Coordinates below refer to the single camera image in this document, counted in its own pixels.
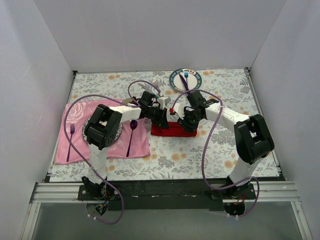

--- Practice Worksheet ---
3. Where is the cream enamel mug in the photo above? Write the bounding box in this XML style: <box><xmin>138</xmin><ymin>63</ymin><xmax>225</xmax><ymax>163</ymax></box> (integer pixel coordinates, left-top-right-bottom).
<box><xmin>122</xmin><ymin>98</ymin><xmax>132</xmax><ymax>104</ymax></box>

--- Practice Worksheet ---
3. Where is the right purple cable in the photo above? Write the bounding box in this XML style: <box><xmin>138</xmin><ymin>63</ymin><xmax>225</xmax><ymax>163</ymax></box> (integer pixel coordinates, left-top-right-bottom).
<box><xmin>169</xmin><ymin>89</ymin><xmax>260</xmax><ymax>218</ymax></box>

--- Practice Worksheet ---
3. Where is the purple cable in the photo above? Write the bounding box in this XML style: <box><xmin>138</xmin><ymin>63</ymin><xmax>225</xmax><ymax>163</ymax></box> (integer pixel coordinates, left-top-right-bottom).
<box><xmin>169</xmin><ymin>89</ymin><xmax>260</xmax><ymax>218</ymax></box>
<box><xmin>63</xmin><ymin>79</ymin><xmax>162</xmax><ymax>225</ymax></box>

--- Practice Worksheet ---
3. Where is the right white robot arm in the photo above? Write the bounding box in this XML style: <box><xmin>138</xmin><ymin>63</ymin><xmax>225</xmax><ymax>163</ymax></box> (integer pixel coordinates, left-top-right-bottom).
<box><xmin>169</xmin><ymin>90</ymin><xmax>275</xmax><ymax>199</ymax></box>

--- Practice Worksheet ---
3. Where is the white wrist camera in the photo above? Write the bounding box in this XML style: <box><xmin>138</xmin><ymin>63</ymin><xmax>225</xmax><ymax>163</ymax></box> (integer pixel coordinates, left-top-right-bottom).
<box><xmin>157</xmin><ymin>96</ymin><xmax>171</xmax><ymax>110</ymax></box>
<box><xmin>169</xmin><ymin>103</ymin><xmax>185</xmax><ymax>119</ymax></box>

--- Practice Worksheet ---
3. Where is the white plate blue rim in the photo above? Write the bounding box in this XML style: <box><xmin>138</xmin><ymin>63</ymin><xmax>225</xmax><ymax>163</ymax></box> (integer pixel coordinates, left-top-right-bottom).
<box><xmin>169</xmin><ymin>68</ymin><xmax>203</xmax><ymax>92</ymax></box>

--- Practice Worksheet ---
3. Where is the red cloth napkin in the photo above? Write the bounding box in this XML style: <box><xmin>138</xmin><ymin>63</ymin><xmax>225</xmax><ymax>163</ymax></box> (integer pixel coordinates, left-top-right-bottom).
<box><xmin>150</xmin><ymin>122</ymin><xmax>197</xmax><ymax>138</ymax></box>

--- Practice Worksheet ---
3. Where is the blue fork on plate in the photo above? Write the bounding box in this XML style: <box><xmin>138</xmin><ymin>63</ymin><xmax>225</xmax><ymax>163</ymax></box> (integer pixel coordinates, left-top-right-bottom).
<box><xmin>184</xmin><ymin>71</ymin><xmax>189</xmax><ymax>84</ymax></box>

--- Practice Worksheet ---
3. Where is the teal handled fork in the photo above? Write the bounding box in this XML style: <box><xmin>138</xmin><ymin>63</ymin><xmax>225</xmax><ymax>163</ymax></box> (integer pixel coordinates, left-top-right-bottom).
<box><xmin>152</xmin><ymin>78</ymin><xmax>163</xmax><ymax>97</ymax></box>

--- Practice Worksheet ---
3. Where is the blue floral plate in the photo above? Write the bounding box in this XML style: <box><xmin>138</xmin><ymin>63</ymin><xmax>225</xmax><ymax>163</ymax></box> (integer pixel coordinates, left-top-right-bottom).
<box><xmin>82</xmin><ymin>117</ymin><xmax>123</xmax><ymax>142</ymax></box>

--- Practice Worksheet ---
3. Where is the purple knife on plate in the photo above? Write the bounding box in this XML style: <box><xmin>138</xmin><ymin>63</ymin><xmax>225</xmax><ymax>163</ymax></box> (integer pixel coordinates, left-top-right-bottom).
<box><xmin>179</xmin><ymin>74</ymin><xmax>189</xmax><ymax>91</ymax></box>

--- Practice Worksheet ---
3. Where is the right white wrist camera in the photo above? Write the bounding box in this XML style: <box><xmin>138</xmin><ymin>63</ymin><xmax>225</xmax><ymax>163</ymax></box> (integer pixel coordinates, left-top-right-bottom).
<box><xmin>169</xmin><ymin>103</ymin><xmax>185</xmax><ymax>119</ymax></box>

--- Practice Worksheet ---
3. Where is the purple spoon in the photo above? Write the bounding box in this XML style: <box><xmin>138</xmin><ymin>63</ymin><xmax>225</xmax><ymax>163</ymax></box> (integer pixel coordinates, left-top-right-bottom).
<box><xmin>126</xmin><ymin>120</ymin><xmax>138</xmax><ymax>158</ymax></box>

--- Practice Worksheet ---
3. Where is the pink floral placemat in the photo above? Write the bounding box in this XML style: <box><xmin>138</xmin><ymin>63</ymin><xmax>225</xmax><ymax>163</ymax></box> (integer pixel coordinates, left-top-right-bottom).
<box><xmin>55</xmin><ymin>99</ymin><xmax>151</xmax><ymax>165</ymax></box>

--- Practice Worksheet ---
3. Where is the teal handled knife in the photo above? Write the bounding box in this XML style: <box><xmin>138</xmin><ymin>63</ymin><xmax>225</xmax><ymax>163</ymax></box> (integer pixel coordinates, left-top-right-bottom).
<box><xmin>138</xmin><ymin>83</ymin><xmax>153</xmax><ymax>94</ymax></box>

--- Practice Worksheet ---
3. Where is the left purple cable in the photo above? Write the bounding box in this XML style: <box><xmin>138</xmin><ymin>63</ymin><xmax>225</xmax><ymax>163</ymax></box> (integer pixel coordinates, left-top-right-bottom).
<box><xmin>63</xmin><ymin>79</ymin><xmax>162</xmax><ymax>225</ymax></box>

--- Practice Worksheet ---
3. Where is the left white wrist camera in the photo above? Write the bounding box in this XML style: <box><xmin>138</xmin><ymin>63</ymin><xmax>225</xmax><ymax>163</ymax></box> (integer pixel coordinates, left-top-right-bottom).
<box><xmin>157</xmin><ymin>96</ymin><xmax>171</xmax><ymax>110</ymax></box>

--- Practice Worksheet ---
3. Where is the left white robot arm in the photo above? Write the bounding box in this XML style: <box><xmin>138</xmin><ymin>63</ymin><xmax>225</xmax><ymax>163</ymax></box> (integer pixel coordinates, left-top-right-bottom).
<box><xmin>81</xmin><ymin>91</ymin><xmax>171</xmax><ymax>200</ymax></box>

